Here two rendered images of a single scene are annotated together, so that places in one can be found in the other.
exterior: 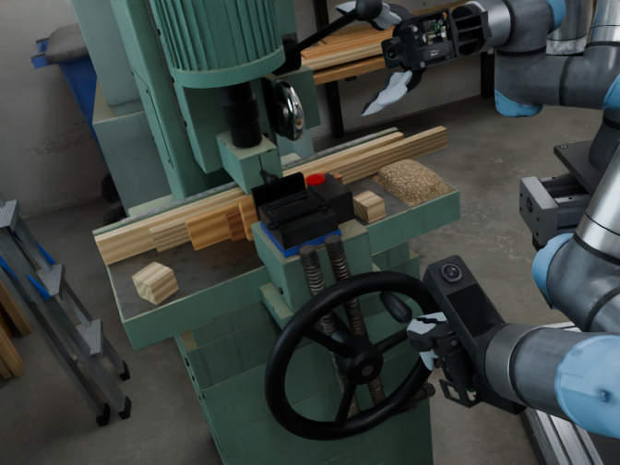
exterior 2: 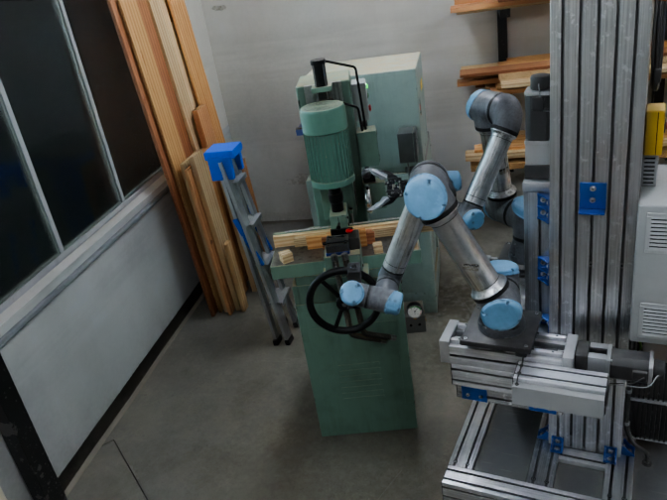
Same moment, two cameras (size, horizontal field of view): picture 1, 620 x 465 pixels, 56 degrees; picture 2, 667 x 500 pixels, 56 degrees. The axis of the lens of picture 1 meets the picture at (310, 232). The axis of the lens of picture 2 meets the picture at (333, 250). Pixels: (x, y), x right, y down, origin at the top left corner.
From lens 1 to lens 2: 165 cm
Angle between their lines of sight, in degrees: 23
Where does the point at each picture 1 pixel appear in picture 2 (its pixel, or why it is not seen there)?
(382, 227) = (380, 257)
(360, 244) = (356, 258)
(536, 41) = not seen: hidden behind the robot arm
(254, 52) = (335, 179)
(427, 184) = not seen: hidden behind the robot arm
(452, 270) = (353, 266)
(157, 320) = (282, 270)
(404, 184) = not seen: hidden behind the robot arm
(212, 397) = (300, 310)
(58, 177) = (302, 200)
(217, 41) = (323, 174)
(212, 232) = (316, 244)
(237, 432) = (309, 330)
